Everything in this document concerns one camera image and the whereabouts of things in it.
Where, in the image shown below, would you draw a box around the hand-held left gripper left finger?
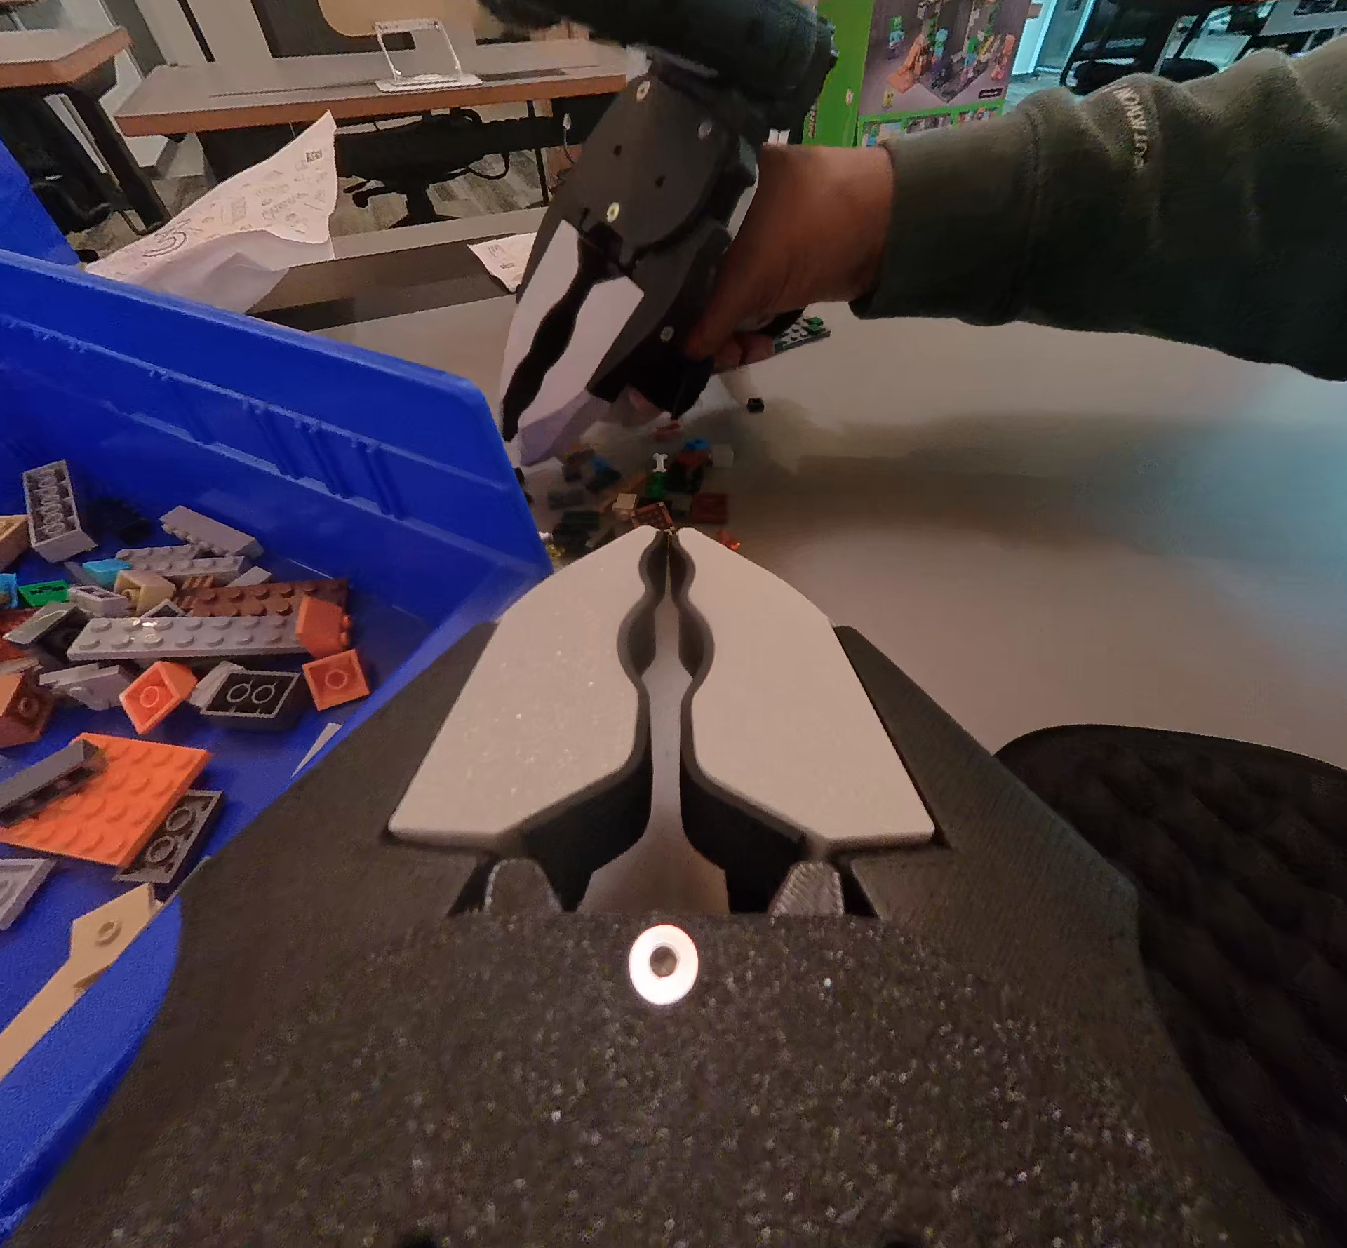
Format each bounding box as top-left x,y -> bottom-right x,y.
387,528 -> 664,910

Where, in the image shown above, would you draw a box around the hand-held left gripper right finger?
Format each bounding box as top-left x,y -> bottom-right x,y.
673,528 -> 938,910

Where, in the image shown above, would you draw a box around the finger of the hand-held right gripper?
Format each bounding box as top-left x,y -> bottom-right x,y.
499,220 -> 589,442
517,275 -> 648,467

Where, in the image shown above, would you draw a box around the small toy bricks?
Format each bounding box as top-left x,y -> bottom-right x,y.
520,438 -> 744,561

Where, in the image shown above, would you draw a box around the blue plastic bin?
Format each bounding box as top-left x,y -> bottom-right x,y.
0,251 -> 555,1230
0,142 -> 81,267

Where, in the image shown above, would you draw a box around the large brick-print paper bag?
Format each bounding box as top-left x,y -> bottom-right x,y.
88,112 -> 340,309

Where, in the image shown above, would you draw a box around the pile of toy bricks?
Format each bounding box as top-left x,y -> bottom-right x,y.
0,459 -> 371,1073

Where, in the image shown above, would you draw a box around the person's right forearm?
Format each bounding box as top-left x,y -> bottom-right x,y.
851,38 -> 1347,383

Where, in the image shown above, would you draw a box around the grey desk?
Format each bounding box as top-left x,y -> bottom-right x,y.
252,206 -> 1347,779

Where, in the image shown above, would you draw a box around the wood-edged background desk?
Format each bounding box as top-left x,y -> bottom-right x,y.
113,41 -> 635,143

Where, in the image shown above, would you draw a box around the person's right hand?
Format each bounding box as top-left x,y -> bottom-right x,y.
683,142 -> 897,368

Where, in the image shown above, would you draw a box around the white printed paper sheet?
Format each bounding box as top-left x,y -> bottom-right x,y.
467,234 -> 538,293

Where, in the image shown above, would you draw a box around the clear acrylic stand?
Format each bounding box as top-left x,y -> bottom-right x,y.
371,20 -> 483,93

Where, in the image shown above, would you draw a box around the green toy box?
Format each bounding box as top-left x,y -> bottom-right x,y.
803,0 -> 1056,152

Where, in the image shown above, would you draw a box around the black chair armrest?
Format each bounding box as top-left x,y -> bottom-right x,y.
993,725 -> 1347,1199

